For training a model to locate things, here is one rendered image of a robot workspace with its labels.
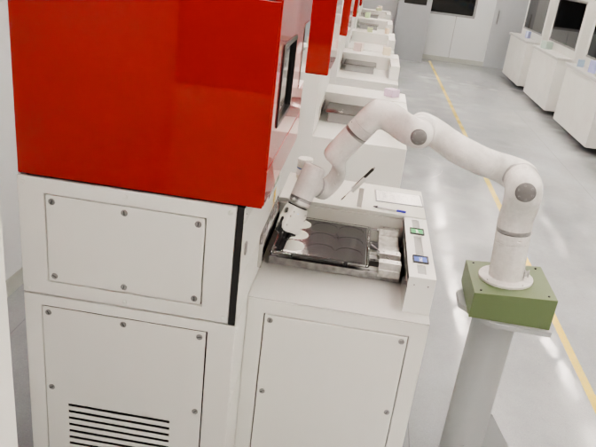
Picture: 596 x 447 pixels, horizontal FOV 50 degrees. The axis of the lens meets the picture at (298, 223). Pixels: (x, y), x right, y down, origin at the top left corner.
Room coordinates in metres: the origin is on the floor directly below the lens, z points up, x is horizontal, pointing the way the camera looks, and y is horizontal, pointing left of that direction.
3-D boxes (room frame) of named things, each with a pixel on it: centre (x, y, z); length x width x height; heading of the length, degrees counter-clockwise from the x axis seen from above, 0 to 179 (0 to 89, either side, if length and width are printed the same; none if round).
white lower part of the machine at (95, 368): (2.15, 0.47, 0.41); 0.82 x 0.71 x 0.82; 176
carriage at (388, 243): (2.30, -0.37, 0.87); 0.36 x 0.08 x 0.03; 176
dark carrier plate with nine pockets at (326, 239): (2.30, -0.10, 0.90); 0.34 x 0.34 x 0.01; 86
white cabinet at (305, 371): (2.38, -0.21, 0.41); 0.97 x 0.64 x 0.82; 176
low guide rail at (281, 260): (2.18, -0.16, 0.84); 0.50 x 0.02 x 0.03; 86
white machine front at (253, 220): (2.13, 0.13, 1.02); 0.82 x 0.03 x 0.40; 176
